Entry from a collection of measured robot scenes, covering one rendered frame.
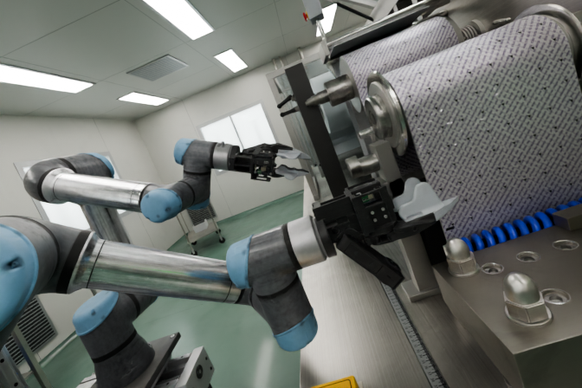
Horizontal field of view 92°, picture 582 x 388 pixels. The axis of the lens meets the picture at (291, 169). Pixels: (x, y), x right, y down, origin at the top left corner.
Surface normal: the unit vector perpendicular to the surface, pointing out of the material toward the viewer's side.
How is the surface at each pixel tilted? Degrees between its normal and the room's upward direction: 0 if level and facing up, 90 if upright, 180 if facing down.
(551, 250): 0
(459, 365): 0
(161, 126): 90
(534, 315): 90
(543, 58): 90
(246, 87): 90
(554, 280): 0
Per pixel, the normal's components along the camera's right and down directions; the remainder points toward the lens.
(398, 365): -0.37, -0.92
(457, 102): -0.05, 0.15
